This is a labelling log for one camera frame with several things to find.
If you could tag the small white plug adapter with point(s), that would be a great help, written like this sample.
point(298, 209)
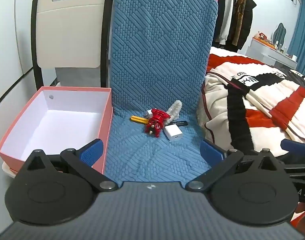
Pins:
point(149, 113)

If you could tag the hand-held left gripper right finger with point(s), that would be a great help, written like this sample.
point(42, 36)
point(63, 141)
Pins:
point(210, 152)

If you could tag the white plush toy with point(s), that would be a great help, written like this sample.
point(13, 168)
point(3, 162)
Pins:
point(175, 108)

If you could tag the red toy figure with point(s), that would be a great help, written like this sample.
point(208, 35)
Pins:
point(156, 122)

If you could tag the beige folding chair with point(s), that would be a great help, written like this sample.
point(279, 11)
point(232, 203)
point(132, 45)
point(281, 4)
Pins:
point(67, 30)

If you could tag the small red house model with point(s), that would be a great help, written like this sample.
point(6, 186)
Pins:
point(261, 35)

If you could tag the blue curtain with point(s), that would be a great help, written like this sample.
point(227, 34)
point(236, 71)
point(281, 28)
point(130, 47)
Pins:
point(303, 35)

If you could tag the grey desk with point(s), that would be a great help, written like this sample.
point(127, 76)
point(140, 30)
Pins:
point(270, 53)

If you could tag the grey desk chair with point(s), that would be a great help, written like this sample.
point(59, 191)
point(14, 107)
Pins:
point(279, 35)

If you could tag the white stool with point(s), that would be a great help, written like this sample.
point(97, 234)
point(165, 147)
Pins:
point(8, 170)

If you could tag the red white black blanket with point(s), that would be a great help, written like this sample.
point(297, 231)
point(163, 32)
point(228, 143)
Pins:
point(255, 100)

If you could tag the blue quilted chair cushion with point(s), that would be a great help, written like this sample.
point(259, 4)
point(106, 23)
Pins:
point(157, 55)

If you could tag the pink cardboard box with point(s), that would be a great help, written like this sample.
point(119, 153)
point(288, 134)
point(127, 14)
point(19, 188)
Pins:
point(55, 127)

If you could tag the black stick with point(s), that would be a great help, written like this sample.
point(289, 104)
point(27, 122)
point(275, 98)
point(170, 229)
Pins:
point(180, 123)

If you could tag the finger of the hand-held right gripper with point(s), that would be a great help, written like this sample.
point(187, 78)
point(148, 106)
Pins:
point(293, 145)

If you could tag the white wardrobe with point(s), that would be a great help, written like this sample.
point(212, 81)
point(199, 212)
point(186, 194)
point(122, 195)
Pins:
point(7, 42)

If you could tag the row of hanging clothes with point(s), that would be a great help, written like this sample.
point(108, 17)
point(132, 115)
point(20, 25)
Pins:
point(230, 12)

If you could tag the large white charger block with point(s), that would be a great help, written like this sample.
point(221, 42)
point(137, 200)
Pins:
point(173, 132)

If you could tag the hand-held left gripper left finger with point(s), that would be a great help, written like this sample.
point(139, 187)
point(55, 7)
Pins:
point(92, 151)

